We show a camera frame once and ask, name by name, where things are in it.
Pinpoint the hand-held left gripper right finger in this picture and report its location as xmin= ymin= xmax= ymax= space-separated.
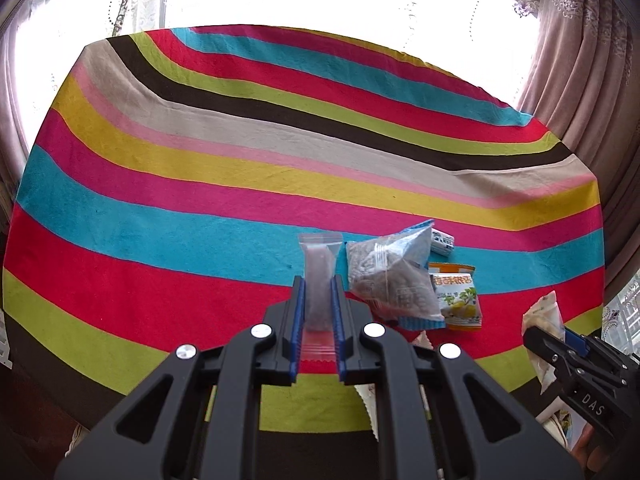
xmin=330 ymin=275 xmax=584 ymax=480

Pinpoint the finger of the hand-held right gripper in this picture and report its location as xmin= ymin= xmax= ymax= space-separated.
xmin=564 ymin=327 xmax=632 ymax=363
xmin=522 ymin=326 xmax=622 ymax=427

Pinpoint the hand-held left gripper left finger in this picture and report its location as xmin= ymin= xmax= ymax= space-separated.
xmin=54 ymin=275 xmax=307 ymax=480

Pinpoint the white green print snack packet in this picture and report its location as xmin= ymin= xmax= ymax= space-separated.
xmin=521 ymin=290 xmax=567 ymax=395

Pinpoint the clear red edged snack packet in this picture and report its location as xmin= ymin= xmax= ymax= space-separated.
xmin=297 ymin=232 xmax=344 ymax=362

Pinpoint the person's right hand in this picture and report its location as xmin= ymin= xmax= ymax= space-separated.
xmin=574 ymin=430 xmax=609 ymax=470

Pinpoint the grey snack packet blue trim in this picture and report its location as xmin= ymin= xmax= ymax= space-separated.
xmin=346 ymin=219 xmax=447 ymax=331

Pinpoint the white zigzag edged packet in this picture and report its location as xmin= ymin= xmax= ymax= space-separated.
xmin=356 ymin=330 xmax=434 ymax=434

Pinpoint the orange green snack packet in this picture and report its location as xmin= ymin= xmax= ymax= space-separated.
xmin=428 ymin=262 xmax=485 ymax=331

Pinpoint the small white printed packet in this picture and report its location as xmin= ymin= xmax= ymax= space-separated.
xmin=430 ymin=227 xmax=457 ymax=257

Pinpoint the striped tablecloth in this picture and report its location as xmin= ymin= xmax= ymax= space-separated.
xmin=2 ymin=24 xmax=606 ymax=433

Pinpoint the brown curtain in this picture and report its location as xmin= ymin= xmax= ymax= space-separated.
xmin=514 ymin=0 xmax=640 ymax=283
xmin=0 ymin=20 xmax=36 ymax=241

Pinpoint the white ribbed object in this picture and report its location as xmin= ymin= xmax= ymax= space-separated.
xmin=0 ymin=309 xmax=14 ymax=367

